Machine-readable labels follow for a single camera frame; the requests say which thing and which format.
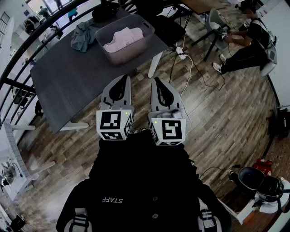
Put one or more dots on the person's black jacket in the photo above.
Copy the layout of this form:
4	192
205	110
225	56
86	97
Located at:
140	176

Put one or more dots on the brown wooden desk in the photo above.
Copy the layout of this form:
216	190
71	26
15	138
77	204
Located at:
204	5

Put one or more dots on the black office chair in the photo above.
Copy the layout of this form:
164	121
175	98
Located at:
170	29

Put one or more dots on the grey plastic chair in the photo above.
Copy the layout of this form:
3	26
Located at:
214	20

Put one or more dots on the dark grey table white legs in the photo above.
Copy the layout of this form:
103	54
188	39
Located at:
154	64

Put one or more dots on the white power strip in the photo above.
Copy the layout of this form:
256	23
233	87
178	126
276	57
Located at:
180	52

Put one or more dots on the black equipment stack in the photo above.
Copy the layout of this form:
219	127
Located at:
281	123

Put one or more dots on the pink clothes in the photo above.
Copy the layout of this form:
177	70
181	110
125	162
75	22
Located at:
122	40

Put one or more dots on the red plastic package with text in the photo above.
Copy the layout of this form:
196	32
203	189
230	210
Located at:
262	164

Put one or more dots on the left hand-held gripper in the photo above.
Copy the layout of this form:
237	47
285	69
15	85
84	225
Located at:
109	122

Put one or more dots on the black round case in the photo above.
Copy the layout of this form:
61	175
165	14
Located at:
249	179

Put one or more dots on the translucent plastic bin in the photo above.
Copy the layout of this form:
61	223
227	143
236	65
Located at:
127	57

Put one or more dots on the black metal railing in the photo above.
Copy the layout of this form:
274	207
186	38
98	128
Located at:
21	85

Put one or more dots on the grey-green clothes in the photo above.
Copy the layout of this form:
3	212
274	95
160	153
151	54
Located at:
80	42

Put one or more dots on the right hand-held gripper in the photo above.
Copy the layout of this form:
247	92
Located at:
172	133

